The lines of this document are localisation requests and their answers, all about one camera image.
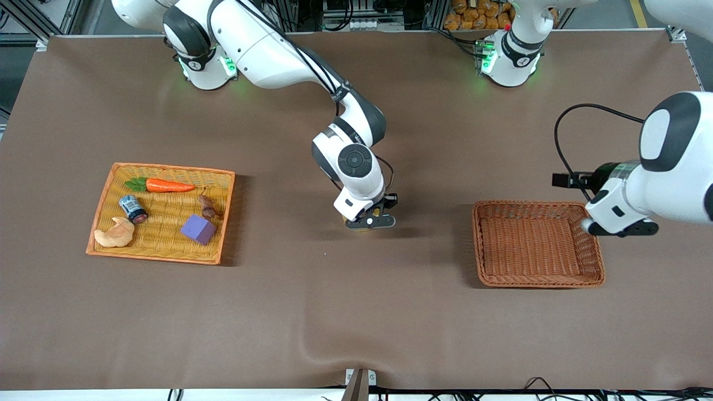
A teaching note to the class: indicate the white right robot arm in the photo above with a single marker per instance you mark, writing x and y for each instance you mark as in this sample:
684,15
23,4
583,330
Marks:
262,44

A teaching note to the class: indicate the metal corner bracket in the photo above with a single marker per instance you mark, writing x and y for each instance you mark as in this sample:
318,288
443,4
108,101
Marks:
42,44
676,34

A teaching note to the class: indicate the bag of orange items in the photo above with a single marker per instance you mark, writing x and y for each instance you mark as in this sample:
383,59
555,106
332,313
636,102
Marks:
479,16

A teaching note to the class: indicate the orange toy carrot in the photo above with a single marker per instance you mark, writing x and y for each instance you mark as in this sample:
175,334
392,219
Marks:
167,185

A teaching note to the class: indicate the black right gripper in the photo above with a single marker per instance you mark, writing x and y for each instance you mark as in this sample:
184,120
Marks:
390,201

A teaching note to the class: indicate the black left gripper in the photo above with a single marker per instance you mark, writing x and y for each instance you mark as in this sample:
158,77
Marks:
601,171

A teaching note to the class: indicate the purple foam block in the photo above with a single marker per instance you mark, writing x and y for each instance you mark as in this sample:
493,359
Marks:
199,229

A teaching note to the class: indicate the brown wicker basket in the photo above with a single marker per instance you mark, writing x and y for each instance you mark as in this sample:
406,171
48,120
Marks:
529,245

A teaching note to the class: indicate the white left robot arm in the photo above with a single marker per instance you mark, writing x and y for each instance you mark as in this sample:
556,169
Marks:
674,167

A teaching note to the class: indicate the aluminium frame profile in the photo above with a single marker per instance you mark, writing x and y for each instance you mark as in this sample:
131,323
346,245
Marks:
44,19

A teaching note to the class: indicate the small blue white can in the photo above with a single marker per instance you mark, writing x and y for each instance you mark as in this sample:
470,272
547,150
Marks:
132,208

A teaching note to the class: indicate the brown table cover sheet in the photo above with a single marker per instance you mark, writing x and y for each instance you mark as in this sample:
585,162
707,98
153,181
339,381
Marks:
356,312

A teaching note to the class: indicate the small white power strip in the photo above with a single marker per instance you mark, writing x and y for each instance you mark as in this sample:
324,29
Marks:
362,25

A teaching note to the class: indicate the black electronics box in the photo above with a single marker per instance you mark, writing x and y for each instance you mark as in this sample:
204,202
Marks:
345,5

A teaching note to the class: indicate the toy croissant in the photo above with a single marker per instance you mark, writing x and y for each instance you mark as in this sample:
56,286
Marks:
114,235

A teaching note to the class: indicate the orange wicker tray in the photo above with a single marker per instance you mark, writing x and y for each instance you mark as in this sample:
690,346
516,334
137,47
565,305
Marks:
167,249

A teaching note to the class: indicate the small brown toy figure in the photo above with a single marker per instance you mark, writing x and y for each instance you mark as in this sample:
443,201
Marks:
208,209

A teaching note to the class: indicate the metal table clamp bracket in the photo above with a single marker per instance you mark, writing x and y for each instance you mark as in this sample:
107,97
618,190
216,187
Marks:
359,384

